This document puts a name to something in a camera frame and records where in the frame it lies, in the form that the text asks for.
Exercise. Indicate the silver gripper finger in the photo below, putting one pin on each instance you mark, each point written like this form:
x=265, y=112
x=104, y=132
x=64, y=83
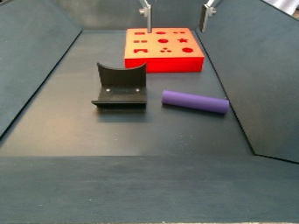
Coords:
x=146, y=11
x=209, y=10

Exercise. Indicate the red shape sorter box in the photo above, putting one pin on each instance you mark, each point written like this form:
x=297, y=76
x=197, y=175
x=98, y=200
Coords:
x=169, y=50

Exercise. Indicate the black curved holder stand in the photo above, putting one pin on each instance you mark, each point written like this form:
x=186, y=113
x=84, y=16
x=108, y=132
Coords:
x=122, y=86

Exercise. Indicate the purple cylinder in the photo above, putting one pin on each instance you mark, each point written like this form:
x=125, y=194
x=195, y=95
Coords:
x=194, y=101

